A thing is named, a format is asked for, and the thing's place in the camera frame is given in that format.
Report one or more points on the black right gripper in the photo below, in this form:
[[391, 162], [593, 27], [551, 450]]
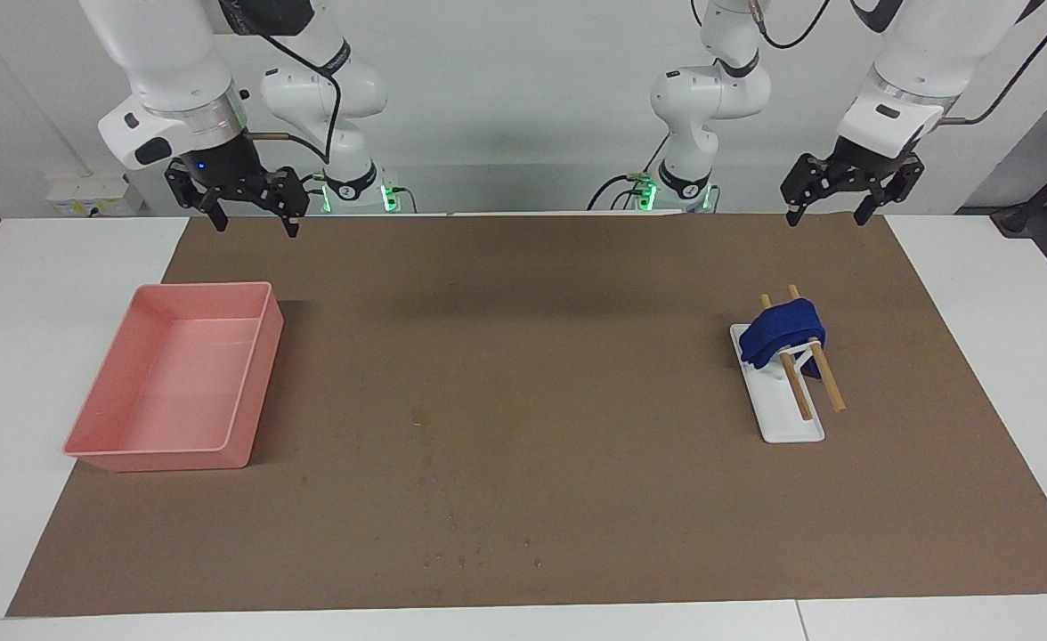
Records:
[[230, 178]]

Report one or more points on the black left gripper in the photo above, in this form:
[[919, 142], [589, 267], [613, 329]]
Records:
[[853, 169]]

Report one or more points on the blue towel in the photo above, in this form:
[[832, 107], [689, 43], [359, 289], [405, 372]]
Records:
[[782, 329]]

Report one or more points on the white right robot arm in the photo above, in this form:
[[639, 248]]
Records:
[[167, 53]]

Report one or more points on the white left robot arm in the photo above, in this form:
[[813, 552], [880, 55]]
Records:
[[719, 93]]

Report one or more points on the pink plastic bin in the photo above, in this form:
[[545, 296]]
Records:
[[176, 374]]

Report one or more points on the wooden rack rod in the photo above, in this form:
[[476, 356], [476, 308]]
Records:
[[799, 396], [831, 387]]

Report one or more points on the black floor stand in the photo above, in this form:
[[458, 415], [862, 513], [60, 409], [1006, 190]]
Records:
[[1018, 218]]

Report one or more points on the brown table mat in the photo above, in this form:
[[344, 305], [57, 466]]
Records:
[[523, 401]]

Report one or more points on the white wall socket box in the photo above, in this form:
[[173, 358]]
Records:
[[87, 191]]

